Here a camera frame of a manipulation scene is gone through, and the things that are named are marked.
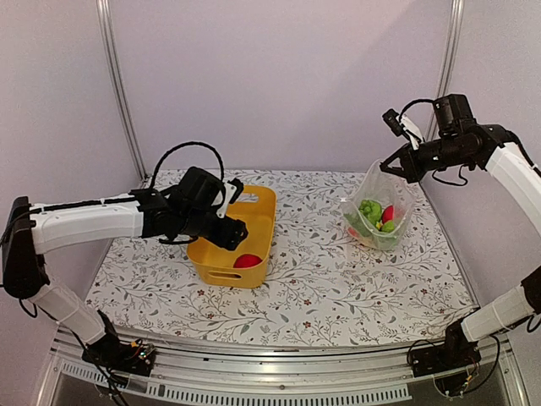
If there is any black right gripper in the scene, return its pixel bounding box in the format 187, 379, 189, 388
380, 134, 473, 183

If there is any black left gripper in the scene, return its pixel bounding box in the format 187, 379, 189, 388
178, 209, 249, 250

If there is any clear zip top bag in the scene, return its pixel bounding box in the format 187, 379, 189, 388
340, 160, 415, 251

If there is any green grape bunch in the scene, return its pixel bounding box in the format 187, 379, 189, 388
359, 200, 383, 226

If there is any red apple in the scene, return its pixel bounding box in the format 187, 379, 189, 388
233, 254, 262, 269
381, 205, 395, 224

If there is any yellow lemon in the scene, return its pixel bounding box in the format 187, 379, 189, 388
379, 220, 396, 233

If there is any yellow plastic basket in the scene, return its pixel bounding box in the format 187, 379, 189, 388
187, 185, 277, 289

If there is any orange carrot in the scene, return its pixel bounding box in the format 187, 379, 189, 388
344, 212, 382, 238

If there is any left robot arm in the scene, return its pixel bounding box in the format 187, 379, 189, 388
1, 167, 248, 367

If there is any floral table mat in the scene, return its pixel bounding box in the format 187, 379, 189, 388
86, 170, 477, 347

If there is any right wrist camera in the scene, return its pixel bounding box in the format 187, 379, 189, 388
382, 108, 424, 150

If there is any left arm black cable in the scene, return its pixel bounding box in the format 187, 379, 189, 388
150, 141, 225, 191

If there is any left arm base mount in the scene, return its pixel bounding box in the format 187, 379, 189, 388
82, 310, 156, 376

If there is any front aluminium rail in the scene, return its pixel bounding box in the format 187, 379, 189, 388
36, 325, 527, 406

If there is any right aluminium frame post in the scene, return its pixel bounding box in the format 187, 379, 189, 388
422, 0, 465, 140

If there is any aluminium frame post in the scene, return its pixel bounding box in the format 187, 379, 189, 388
96, 0, 148, 181
422, 0, 465, 140

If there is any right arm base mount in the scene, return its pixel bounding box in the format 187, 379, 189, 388
407, 320, 481, 398

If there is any left aluminium frame post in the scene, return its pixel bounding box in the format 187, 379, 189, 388
96, 0, 148, 181

